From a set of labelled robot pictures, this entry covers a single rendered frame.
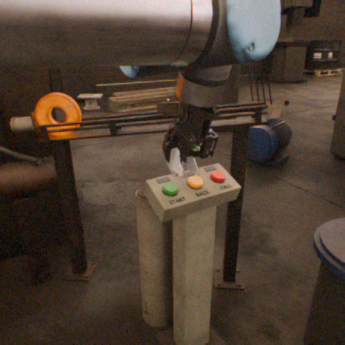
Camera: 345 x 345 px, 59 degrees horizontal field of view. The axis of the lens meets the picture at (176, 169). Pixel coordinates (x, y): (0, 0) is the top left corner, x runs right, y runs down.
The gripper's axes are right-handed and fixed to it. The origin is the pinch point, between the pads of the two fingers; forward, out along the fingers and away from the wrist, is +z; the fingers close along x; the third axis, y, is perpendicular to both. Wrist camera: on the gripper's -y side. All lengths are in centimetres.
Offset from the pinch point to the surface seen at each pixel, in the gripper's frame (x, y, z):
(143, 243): -2.5, -4.7, 34.5
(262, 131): 140, -86, 70
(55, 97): -16, -55, 9
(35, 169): -26, -49, 34
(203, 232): 8.1, 8.0, 18.7
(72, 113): -11, -51, 13
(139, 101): 152, -322, 174
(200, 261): 7.3, 11.3, 27.5
